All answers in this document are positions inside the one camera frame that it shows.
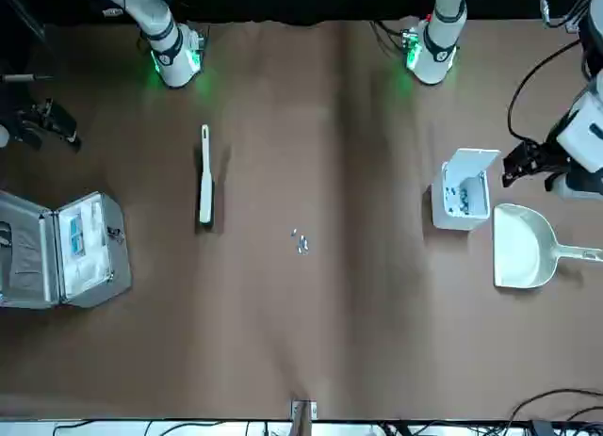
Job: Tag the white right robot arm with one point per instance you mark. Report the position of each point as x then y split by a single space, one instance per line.
174 59

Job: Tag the white trash can open lid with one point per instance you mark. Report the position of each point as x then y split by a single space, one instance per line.
440 210

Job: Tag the aluminium camera post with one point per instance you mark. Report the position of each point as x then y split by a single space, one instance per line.
304 410

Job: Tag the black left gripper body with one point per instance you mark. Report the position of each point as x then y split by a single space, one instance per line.
553 158

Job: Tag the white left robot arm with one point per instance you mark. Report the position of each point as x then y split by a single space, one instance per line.
438 54

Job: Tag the white brush black bristles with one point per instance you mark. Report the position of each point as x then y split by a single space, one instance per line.
206 186

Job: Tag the pale green plastic dustpan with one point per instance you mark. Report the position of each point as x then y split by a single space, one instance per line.
518 247

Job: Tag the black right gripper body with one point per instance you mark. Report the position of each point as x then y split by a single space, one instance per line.
21 130

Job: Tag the blue white medicine packet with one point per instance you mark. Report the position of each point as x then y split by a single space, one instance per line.
76 238

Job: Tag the open aluminium case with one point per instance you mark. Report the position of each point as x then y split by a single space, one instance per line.
28 247

